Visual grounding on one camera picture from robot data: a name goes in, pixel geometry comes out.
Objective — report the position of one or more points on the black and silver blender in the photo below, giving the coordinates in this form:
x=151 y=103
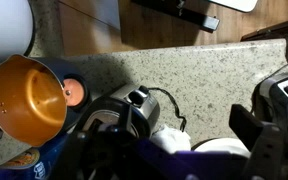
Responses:
x=270 y=100

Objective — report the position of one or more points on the white rice cooker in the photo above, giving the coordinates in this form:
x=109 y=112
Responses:
x=16 y=27

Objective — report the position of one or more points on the white crumpled cloth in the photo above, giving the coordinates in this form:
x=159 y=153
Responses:
x=171 y=139

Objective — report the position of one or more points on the blue dish soap bottle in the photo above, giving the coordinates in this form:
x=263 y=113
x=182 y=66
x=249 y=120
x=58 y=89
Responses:
x=34 y=163

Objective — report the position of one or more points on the white ceramic plate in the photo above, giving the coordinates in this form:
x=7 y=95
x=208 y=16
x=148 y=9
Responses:
x=231 y=145

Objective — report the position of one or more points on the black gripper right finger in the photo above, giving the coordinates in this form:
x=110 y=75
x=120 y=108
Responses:
x=267 y=143

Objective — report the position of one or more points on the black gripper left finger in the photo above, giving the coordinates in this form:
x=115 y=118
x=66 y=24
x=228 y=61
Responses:
x=107 y=148

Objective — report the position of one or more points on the copper saucepan with blue exterior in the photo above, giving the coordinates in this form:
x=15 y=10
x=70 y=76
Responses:
x=40 y=98

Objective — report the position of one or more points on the silver coffee grinder appliance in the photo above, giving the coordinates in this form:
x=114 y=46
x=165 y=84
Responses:
x=128 y=102

